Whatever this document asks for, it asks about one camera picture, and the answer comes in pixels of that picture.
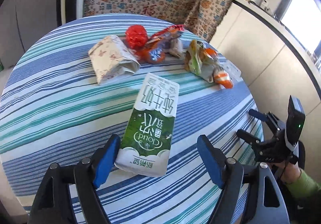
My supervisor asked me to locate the blue striped tablecloth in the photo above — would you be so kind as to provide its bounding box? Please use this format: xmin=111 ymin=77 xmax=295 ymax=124
xmin=0 ymin=13 xmax=265 ymax=224

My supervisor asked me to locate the green white milk carton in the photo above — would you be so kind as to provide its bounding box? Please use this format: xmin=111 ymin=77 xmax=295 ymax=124
xmin=115 ymin=72 xmax=180 ymax=177

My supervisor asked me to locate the white cabinet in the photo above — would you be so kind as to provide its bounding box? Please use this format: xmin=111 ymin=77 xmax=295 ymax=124
xmin=209 ymin=0 xmax=321 ymax=139

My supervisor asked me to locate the narrow patterned cloth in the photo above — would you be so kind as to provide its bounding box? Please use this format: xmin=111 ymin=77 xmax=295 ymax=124
xmin=184 ymin=0 xmax=235 ymax=43

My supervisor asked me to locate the window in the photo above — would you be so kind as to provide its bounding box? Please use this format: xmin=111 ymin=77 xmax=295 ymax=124
xmin=281 ymin=0 xmax=321 ymax=56

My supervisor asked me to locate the clear plastic wrapper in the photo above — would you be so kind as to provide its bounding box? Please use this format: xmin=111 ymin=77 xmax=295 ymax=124
xmin=222 ymin=62 xmax=242 ymax=81

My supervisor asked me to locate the small grey wrapper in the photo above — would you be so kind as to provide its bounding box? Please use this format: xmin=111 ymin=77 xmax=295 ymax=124
xmin=169 ymin=38 xmax=183 ymax=58

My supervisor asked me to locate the orange white wrapper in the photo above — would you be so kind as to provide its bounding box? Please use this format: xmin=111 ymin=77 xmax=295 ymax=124
xmin=213 ymin=66 xmax=234 ymax=89

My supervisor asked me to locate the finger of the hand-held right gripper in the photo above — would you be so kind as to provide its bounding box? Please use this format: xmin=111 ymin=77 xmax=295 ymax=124
xmin=249 ymin=109 xmax=285 ymax=137
xmin=236 ymin=129 xmax=264 ymax=150

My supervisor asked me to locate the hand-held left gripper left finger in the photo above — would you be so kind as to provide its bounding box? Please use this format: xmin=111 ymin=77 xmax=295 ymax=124
xmin=27 ymin=134 xmax=121 ymax=224

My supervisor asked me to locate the green yellow crumpled wrapper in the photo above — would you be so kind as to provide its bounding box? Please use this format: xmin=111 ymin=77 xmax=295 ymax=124
xmin=184 ymin=40 xmax=218 ymax=81

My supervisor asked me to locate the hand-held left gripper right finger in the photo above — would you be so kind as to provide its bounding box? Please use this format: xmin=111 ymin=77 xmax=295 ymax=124
xmin=197 ymin=134 xmax=298 ymax=224

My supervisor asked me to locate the orange snack packet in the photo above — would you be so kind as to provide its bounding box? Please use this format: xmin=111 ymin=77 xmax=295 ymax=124
xmin=136 ymin=43 xmax=166 ymax=65

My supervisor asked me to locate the grey refrigerator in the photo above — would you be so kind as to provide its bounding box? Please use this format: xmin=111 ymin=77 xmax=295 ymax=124
xmin=0 ymin=0 xmax=63 ymax=69

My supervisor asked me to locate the red foil snack packet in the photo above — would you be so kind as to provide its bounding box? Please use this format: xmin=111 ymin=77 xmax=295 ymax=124
xmin=150 ymin=24 xmax=185 ymax=45

